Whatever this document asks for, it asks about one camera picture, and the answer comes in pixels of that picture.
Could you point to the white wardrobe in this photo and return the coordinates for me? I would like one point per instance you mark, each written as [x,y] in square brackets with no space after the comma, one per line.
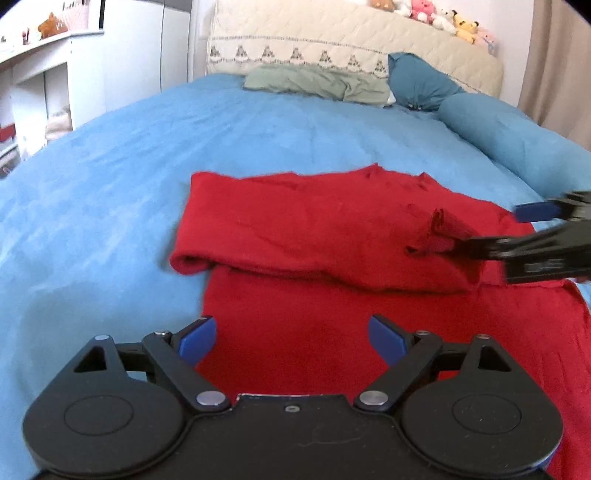
[143,50]

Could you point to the white shelf unit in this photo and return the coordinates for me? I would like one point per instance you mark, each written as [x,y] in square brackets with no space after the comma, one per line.
[41,87]

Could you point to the light blue bolster pillow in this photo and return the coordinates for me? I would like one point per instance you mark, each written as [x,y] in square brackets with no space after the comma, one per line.
[503,134]

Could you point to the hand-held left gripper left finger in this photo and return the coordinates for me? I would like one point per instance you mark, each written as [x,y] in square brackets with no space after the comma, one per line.
[199,342]

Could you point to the brown plush toy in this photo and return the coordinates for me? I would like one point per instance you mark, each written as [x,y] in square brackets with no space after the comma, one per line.
[52,25]

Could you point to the row of plush toys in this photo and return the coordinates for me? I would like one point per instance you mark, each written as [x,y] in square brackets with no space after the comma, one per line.
[431,13]

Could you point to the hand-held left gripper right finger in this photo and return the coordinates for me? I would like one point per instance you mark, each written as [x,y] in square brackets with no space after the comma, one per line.
[384,342]

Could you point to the beige curtain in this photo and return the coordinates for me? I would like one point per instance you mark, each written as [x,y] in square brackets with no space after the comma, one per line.
[554,60]

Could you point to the cream quilted headboard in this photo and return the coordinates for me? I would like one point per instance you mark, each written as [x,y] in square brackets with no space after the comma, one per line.
[332,37]

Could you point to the teal pillow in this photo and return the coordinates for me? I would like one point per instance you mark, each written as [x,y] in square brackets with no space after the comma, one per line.
[418,83]

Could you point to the blue bed blanket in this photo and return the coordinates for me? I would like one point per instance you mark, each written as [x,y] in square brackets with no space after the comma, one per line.
[115,184]

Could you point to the red knit garment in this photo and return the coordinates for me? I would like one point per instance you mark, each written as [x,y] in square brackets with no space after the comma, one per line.
[314,258]

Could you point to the pink checked basket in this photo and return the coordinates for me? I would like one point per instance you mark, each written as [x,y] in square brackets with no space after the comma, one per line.
[74,14]

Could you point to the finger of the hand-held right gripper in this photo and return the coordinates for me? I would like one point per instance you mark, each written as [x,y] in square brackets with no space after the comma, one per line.
[480,247]
[535,211]

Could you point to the beige folded cloth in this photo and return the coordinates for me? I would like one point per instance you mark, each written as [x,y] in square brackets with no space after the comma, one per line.
[59,124]

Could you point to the green pillow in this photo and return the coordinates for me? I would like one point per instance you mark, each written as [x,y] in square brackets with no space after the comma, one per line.
[318,82]

